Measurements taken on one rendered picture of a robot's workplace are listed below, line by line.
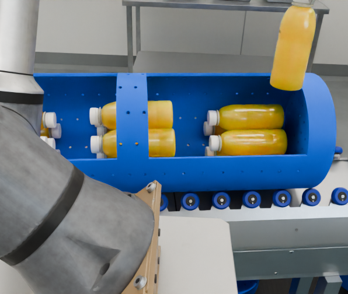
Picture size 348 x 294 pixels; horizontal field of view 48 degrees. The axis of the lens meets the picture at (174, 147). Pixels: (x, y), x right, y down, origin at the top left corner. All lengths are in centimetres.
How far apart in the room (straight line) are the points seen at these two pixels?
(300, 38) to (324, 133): 21
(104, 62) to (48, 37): 63
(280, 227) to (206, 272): 51
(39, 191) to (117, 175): 48
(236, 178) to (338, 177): 40
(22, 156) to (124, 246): 13
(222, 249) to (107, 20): 380
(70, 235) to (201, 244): 25
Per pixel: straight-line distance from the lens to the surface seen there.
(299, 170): 91
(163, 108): 89
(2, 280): 57
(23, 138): 39
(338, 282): 133
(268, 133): 99
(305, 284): 154
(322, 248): 112
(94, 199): 40
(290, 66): 83
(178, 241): 59
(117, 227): 39
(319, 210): 105
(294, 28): 82
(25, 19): 52
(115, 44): 432
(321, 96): 92
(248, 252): 106
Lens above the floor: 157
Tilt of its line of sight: 32 degrees down
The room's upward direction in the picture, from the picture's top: 2 degrees clockwise
